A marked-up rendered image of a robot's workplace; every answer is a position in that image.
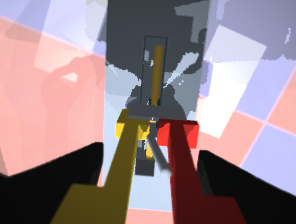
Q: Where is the yellow rod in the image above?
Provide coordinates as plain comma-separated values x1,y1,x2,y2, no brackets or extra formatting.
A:
146,45,163,161

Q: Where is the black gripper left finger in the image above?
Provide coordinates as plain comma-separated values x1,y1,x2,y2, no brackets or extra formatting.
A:
0,142,104,224

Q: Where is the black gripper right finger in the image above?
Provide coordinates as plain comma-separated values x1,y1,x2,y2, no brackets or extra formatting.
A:
197,150,296,224

